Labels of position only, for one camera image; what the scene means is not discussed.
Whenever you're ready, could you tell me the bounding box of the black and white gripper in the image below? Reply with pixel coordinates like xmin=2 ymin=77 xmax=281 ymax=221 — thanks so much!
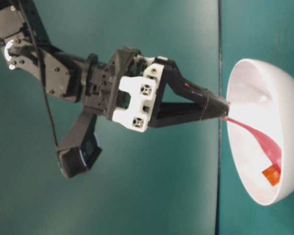
xmin=81 ymin=47 xmax=229 ymax=132

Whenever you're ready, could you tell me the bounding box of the red plastic spoon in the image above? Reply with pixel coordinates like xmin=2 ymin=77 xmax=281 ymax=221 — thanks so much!
xmin=223 ymin=117 xmax=282 ymax=173

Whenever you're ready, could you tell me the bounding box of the small red block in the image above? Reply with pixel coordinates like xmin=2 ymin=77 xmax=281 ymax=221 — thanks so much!
xmin=262 ymin=165 xmax=280 ymax=187

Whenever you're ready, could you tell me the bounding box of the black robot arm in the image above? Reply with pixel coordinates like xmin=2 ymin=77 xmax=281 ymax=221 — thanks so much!
xmin=0 ymin=0 xmax=229 ymax=132

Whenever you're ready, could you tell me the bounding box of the white round bowl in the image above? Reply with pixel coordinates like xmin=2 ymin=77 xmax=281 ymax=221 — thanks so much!
xmin=226 ymin=59 xmax=294 ymax=206

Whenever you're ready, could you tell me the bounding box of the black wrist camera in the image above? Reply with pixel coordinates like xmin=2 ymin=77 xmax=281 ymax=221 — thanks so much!
xmin=57 ymin=110 xmax=102 ymax=179

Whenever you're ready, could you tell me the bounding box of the thin black cable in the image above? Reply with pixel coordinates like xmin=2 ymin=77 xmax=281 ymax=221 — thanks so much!
xmin=19 ymin=0 xmax=60 ymax=149

